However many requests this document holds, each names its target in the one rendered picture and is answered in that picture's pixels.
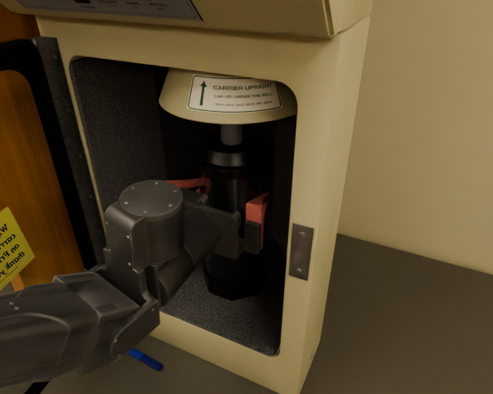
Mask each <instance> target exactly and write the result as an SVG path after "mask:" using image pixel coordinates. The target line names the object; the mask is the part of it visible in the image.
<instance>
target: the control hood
mask: <svg viewBox="0 0 493 394"><path fill-rule="evenodd" d="M192 2H193V4H194V6H195V7H196V9H197V11H198V12H199V14H200V15H201V17H202V19H203V21H196V20H175V19H164V18H152V17H141V16H120V15H109V14H98V13H77V12H66V11H55V10H44V9H25V8H24V7H23V6H22V5H21V4H20V3H19V2H17V1H16V0H0V3H1V4H2V5H4V6H5V7H6V8H7V9H8V10H9V11H10V12H15V13H20V14H30V15H40V16H59V17H70V18H79V19H90V20H109V21H118V22H129V23H147V24H158V25H168V26H178V27H197V28H207V29H217V30H236V31H246V32H256V33H266V34H285V35H295V36H305V37H316V38H331V37H333V36H335V35H336V34H337V32H339V31H341V30H342V26H343V19H344V6H345V0H192Z"/></svg>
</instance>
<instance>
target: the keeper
mask: <svg viewBox="0 0 493 394"><path fill-rule="evenodd" d="M313 234H314V228H313V227H308V226H305V225H302V224H297V223H294V222H293V224H292V235H291V245H290V265H289V275H290V276H293V277H295V278H299V279H302V280H305V281H308V275H309V268H310V261H311V248H312V241H313Z"/></svg>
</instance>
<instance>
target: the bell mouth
mask: <svg viewBox="0 0 493 394"><path fill-rule="evenodd" d="M159 103H160V106H161V107H162V108H163V109H165V110H166V111H168V112H169V113H171V114H173V115H175V116H178V117H181V118H183V119H187V120H193V121H197V122H202V123H209V124H257V123H264V122H269V121H273V120H280V119H283V118H286V117H289V116H292V115H295V114H297V99H296V95H295V94H294V93H293V91H292V90H291V89H290V88H289V87H288V86H287V85H286V84H284V83H283V82H279V81H271V80H265V79H258V78H252V77H241V76H234V75H228V74H221V73H210V72H203V71H197V70H185V69H179V68H173V67H169V70H168V72H167V76H166V79H165V82H164V86H163V88H162V91H161V93H160V97H159Z"/></svg>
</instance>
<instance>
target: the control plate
mask: <svg viewBox="0 0 493 394"><path fill-rule="evenodd" d="M16 1H17V2H19V3H20V4H21V5H22V6H23V7H24V8H25V9H44V10H55V11H66V12H77V13H98V14H109V15H120V16H141V17H152V18H164V19H175V20H196V21H203V19H202V17H201V15H200V14H199V12H198V11H197V9H196V7H195V6H194V4H193V2H192V0H151V1H149V0H89V1H90V2H91V3H90V4H87V3H76V2H75V1H74V0H16Z"/></svg>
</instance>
